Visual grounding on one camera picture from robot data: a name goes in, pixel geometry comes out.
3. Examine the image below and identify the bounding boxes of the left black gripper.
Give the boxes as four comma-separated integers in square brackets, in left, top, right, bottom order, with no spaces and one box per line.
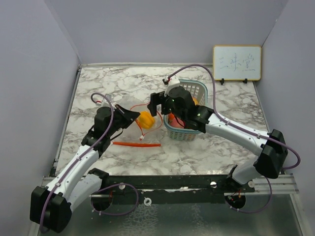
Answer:
[107,104,140,137]

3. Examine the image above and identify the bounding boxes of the yellow bell pepper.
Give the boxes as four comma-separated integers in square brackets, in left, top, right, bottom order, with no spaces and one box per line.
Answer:
[137,111,155,130]

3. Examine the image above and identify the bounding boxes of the clear orange zip bag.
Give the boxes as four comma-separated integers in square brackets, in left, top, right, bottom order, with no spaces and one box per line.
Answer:
[111,138,161,148]
[116,96,162,144]

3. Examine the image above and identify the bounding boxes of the pink peach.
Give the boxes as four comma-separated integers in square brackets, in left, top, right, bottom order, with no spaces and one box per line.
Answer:
[169,117,185,128]

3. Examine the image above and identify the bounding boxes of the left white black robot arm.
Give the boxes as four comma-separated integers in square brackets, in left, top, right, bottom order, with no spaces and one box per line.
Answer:
[30,105,140,233]

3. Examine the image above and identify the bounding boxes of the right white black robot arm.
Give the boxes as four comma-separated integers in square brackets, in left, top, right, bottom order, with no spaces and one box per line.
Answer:
[148,86,288,192]

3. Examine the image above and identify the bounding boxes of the orange fruit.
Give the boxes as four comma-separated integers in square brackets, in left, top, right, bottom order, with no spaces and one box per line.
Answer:
[192,97,199,105]

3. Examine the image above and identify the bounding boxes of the teal white plastic basket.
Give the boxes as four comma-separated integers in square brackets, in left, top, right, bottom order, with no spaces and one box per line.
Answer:
[163,79,208,142]

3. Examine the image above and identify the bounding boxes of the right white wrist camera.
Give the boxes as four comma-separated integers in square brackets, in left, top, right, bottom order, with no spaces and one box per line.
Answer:
[162,76,180,96]

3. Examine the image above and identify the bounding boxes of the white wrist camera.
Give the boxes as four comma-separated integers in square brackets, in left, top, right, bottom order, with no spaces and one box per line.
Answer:
[162,76,180,96]
[96,94,113,107]

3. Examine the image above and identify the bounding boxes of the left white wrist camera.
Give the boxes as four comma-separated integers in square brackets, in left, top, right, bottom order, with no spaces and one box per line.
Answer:
[96,94,113,107]

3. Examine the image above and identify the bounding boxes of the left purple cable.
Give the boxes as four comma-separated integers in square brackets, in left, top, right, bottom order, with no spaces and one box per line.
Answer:
[39,93,140,234]

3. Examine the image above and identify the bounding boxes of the purple cable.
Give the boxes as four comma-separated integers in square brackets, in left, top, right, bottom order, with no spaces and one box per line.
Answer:
[39,93,140,234]
[164,64,301,213]

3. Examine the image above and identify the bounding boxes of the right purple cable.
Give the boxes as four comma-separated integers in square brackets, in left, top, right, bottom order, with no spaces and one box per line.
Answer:
[164,64,301,213]

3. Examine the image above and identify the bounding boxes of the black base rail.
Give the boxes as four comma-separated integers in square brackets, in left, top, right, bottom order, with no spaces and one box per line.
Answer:
[91,175,254,210]

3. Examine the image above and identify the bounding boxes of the white whiteboard wooden frame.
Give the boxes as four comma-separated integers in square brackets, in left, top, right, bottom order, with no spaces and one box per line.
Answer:
[213,45,262,83]

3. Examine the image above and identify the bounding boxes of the aluminium frame rail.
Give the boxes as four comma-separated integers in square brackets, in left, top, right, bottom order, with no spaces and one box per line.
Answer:
[39,173,299,197]

